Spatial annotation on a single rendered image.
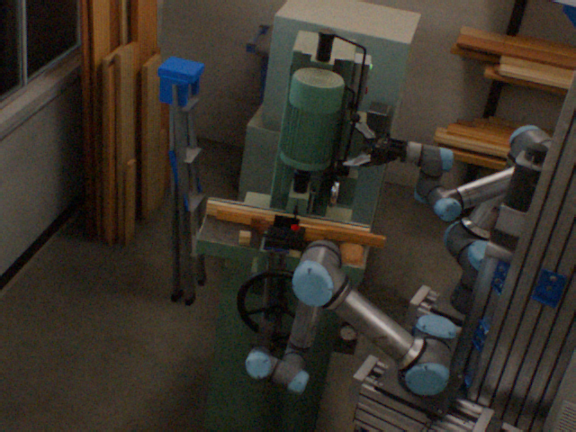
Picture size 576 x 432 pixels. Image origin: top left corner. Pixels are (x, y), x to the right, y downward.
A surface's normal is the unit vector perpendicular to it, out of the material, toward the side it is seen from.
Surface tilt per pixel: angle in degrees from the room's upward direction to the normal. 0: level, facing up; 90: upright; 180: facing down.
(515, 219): 90
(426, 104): 90
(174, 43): 90
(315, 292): 86
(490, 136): 1
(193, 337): 0
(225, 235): 0
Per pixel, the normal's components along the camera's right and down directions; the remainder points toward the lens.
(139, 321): 0.13, -0.84
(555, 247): -0.48, 0.40
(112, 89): 0.96, 0.21
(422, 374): -0.15, 0.55
